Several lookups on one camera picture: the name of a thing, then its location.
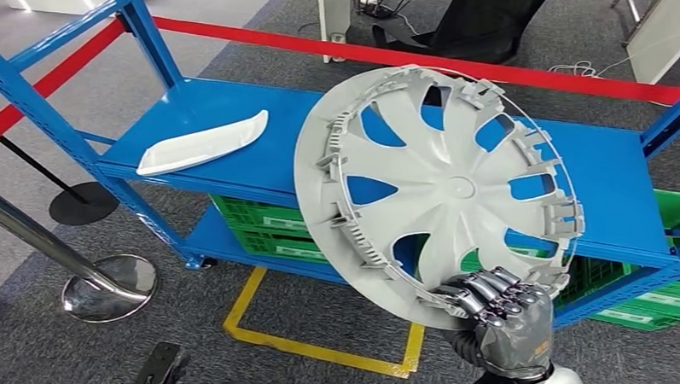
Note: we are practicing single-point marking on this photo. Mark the black router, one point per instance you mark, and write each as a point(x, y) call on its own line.
point(383, 12)

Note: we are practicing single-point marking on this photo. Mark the blue metal shelf rack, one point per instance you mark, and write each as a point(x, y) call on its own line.
point(235, 125)

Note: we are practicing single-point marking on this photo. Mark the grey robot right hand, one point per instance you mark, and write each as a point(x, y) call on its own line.
point(516, 338)

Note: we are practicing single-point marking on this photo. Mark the white desk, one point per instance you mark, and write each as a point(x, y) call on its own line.
point(332, 15)

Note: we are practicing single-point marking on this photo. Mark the white curved plastic trim part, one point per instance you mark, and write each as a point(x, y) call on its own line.
point(200, 146)

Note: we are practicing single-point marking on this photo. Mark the chrome stanchion post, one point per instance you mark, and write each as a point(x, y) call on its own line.
point(110, 287)

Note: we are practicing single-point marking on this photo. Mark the white board panel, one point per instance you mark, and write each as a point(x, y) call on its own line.
point(668, 38)

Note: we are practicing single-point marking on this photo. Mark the black stanchion post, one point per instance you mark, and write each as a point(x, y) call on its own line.
point(85, 204)

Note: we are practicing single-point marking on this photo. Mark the red barrier belt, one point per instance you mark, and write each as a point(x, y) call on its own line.
point(379, 52)
point(55, 79)

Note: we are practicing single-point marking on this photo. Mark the grey plastic wheel hubcap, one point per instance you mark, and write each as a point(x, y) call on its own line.
point(462, 188)

